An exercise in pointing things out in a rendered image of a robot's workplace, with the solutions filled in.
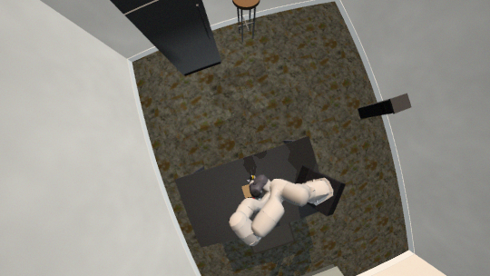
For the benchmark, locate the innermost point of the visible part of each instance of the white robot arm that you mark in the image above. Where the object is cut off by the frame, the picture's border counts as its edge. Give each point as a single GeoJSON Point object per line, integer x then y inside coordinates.
{"type": "Point", "coordinates": [270, 213]}

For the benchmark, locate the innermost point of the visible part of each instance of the tan square mat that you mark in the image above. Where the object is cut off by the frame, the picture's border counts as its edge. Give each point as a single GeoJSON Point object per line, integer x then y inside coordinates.
{"type": "Point", "coordinates": [246, 191]}

